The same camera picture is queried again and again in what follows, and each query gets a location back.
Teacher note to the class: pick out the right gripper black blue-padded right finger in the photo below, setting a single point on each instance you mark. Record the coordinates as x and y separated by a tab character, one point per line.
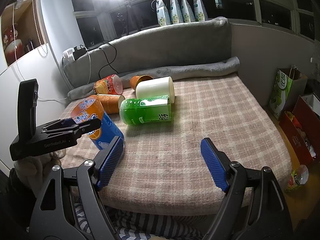
254	205

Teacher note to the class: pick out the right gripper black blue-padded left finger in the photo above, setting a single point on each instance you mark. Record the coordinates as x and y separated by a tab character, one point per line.
54	215

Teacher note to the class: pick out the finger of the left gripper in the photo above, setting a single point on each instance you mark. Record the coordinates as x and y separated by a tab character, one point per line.
79	129

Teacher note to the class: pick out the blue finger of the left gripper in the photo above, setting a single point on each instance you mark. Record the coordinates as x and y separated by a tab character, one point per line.
59	125

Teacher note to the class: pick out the orange blue paper cup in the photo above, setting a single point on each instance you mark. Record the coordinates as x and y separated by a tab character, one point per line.
91	108

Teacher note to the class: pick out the orange paper cup front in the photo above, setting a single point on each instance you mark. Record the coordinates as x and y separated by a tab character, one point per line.
111	103

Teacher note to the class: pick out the red orange snack cup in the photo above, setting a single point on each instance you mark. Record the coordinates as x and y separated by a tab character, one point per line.
111	84

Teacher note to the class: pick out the orange paper cup back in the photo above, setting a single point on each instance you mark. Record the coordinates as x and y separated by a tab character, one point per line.
135	80

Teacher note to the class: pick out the small can on floor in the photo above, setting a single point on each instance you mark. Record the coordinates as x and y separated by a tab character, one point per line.
298	178

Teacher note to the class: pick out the grey rolled blanket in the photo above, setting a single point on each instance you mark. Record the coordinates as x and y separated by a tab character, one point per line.
218	69

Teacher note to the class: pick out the striped clothing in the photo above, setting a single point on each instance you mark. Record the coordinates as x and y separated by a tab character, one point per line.
131	225

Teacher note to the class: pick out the white power strip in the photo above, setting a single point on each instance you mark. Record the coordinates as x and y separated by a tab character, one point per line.
70	54

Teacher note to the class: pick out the black power adapter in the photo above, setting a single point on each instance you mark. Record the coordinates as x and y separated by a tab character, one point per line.
78	52

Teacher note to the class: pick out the red white vase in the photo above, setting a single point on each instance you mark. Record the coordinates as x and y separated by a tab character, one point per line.
13	46

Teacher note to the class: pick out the red cardboard box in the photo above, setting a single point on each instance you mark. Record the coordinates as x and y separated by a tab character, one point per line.
301	127

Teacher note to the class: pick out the green paper shopping bag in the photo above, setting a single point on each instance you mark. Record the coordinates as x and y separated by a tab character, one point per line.
289	84

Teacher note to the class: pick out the black tripod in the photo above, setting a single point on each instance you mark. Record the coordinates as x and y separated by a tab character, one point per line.
130	16

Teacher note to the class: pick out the snack bag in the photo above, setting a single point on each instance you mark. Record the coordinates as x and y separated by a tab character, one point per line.
200	11
162	13
187	13
175	12

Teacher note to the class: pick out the grey blanket on ledge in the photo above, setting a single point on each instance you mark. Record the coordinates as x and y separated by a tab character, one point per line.
173	45

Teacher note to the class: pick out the wooden wall shelf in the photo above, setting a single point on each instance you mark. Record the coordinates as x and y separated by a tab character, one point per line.
25	13

